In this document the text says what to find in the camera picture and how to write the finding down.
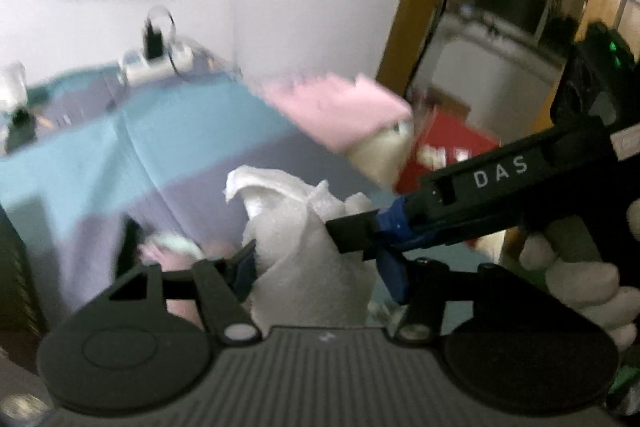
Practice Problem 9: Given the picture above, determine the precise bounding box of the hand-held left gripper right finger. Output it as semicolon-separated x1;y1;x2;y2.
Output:
376;247;576;348

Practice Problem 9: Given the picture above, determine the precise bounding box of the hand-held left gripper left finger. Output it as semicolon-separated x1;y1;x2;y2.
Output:
102;241;263;347

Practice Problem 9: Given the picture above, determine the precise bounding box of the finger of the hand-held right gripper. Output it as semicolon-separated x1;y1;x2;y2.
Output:
325;199;426;260

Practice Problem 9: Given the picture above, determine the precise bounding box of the white towel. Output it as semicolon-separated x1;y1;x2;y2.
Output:
222;164;386;328

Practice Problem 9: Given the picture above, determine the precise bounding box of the purple sock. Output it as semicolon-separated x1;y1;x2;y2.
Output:
137;239;236;330

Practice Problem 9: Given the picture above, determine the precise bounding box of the black sock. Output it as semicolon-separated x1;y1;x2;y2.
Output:
116;216;143;280

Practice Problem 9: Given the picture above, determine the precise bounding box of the cream soft item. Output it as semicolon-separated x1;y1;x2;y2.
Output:
347;122;413;185

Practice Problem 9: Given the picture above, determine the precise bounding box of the person's right hand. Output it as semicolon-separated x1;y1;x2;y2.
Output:
519;199;640;350

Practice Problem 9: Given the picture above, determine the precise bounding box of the red box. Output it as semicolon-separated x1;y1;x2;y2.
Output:
395;107;501;248

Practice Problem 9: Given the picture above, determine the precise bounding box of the pink cloth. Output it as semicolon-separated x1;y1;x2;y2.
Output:
260;74;413;152

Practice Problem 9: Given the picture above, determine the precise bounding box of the white power strip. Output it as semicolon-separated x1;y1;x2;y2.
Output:
120;47;196;82

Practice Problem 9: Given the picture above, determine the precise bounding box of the black charger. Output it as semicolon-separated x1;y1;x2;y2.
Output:
142;19;166;60

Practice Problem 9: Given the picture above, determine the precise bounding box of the grey device on green stand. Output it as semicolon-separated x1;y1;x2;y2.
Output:
0;62;38;152

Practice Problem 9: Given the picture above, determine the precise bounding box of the charger cable loop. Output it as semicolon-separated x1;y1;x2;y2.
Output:
147;5;179;58

